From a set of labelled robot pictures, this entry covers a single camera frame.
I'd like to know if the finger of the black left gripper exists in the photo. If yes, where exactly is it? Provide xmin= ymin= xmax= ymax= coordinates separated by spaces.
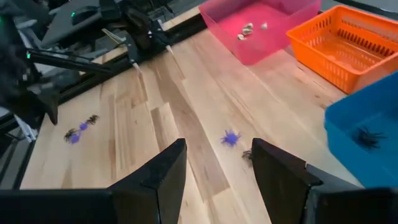
xmin=39 ymin=88 xmax=60 ymax=126

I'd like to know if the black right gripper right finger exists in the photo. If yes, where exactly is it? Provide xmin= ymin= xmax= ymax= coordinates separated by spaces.
xmin=251 ymin=138 xmax=398 ymax=224

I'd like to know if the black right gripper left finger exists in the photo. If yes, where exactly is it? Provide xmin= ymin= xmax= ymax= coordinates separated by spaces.
xmin=0 ymin=138 xmax=188 ymax=224

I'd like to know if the orange plastic basket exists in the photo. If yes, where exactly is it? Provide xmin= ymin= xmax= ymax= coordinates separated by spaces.
xmin=285 ymin=4 xmax=398 ymax=95

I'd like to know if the silver frame bracket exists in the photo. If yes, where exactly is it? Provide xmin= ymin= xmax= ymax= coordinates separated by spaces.
xmin=14 ymin=114 xmax=37 ymax=143

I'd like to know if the blue plastic bin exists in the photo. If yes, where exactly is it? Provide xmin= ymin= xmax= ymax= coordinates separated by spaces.
xmin=324 ymin=70 xmax=398 ymax=189

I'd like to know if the pink plastic bin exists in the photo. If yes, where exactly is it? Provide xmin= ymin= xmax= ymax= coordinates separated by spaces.
xmin=198 ymin=0 xmax=323 ymax=66

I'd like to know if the grey desk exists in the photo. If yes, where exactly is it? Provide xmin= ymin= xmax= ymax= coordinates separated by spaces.
xmin=40 ymin=0 xmax=125 ymax=47

